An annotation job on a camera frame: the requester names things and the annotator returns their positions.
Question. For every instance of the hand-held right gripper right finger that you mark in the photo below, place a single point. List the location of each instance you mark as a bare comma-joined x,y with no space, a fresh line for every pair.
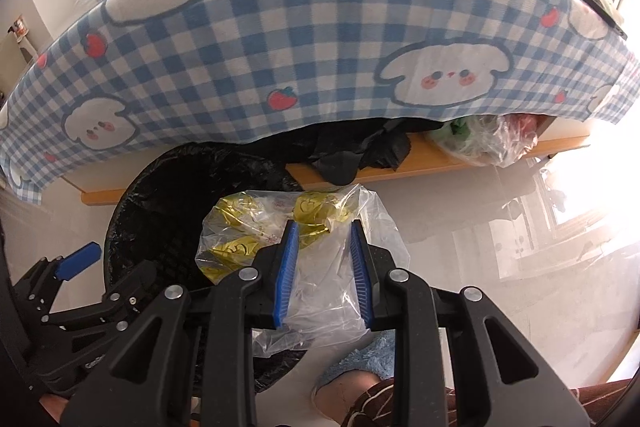
360,277

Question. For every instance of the brown striped trousers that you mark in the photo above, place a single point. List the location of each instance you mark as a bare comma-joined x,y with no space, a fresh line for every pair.
370,409

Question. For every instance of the person's foot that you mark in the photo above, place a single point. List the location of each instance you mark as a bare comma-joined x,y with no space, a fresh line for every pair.
350,394

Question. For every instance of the blue fuzzy slipper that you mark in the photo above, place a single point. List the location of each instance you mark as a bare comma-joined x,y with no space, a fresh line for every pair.
360,352

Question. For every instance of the black plastic bag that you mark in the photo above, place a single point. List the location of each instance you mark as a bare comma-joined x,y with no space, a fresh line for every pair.
350,157

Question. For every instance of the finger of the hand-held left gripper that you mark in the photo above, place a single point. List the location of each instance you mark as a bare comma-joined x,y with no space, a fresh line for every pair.
80,259
132,287

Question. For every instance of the blue checked printed tablecloth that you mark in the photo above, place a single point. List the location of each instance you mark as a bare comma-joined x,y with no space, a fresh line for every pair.
300,32

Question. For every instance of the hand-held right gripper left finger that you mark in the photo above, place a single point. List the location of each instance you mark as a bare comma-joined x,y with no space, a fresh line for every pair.
285,277

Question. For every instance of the clear bag with gold wrappers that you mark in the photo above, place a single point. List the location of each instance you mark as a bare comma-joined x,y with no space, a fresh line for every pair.
325,302

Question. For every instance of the black-lined waste bin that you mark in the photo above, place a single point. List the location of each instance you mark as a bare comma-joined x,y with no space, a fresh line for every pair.
165,207

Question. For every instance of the small red and white carton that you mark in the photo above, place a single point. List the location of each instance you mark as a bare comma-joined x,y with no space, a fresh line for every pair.
21,27

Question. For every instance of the clear plastic bag with produce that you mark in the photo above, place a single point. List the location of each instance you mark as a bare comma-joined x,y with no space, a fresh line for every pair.
490,142

